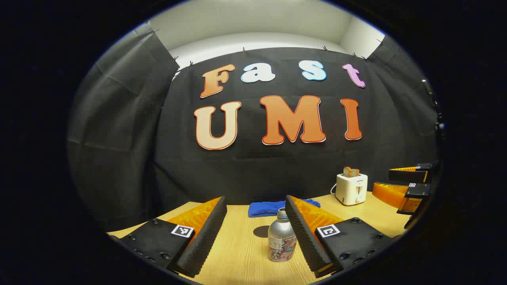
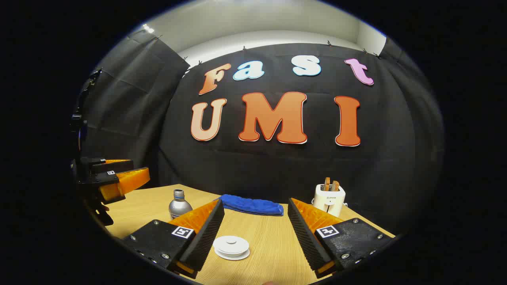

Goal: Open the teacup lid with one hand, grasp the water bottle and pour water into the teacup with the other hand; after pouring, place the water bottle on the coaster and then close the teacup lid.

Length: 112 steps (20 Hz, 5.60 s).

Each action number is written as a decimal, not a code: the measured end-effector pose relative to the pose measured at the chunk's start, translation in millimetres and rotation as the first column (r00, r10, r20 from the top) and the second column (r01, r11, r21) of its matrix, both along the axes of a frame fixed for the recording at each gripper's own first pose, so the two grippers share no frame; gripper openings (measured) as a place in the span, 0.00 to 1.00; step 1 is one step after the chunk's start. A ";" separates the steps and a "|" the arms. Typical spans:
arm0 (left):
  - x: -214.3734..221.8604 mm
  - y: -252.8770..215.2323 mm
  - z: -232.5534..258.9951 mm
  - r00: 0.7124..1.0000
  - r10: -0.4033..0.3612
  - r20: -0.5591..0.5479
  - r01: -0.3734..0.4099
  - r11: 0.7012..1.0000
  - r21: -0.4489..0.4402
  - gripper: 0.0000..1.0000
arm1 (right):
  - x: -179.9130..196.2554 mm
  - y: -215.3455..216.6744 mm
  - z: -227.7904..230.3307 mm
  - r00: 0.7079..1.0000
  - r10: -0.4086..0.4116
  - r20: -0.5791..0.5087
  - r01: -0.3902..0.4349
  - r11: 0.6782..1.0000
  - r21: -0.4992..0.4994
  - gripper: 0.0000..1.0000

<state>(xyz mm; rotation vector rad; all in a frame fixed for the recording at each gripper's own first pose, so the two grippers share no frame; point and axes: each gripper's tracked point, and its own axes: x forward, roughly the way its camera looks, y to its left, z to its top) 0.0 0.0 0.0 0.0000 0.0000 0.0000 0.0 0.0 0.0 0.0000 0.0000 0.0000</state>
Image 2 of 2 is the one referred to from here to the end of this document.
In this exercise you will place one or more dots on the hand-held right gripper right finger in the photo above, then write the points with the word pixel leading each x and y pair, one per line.
pixel 305 237

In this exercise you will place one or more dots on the white toaster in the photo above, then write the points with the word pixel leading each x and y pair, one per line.
pixel 329 202

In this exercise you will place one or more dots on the white teacup lid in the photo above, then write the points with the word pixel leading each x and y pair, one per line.
pixel 231 243

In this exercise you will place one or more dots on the bread slice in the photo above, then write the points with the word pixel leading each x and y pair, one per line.
pixel 327 184
pixel 335 186

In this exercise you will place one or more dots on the silver water bottle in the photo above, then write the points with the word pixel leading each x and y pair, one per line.
pixel 179 206

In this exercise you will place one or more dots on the black backdrop cloth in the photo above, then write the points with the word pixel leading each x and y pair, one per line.
pixel 257 166

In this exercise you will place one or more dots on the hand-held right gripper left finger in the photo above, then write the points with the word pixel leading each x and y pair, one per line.
pixel 206 237

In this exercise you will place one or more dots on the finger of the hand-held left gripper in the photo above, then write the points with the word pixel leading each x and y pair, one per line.
pixel 117 166
pixel 126 182

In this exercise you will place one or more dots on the blue towel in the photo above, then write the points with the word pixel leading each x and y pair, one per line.
pixel 253 206

